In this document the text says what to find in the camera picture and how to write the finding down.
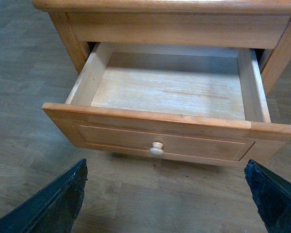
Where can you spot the drawer round knob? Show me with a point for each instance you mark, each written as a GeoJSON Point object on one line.
{"type": "Point", "coordinates": [156, 149]}

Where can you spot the wooden drawer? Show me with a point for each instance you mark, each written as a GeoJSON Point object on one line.
{"type": "Point", "coordinates": [204, 104]}

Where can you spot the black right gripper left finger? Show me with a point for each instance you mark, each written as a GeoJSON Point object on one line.
{"type": "Point", "coordinates": [54, 208]}

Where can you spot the wooden nightstand cabinet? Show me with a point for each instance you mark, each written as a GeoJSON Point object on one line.
{"type": "Point", "coordinates": [258, 24]}

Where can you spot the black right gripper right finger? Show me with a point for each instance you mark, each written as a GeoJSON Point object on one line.
{"type": "Point", "coordinates": [272, 196]}

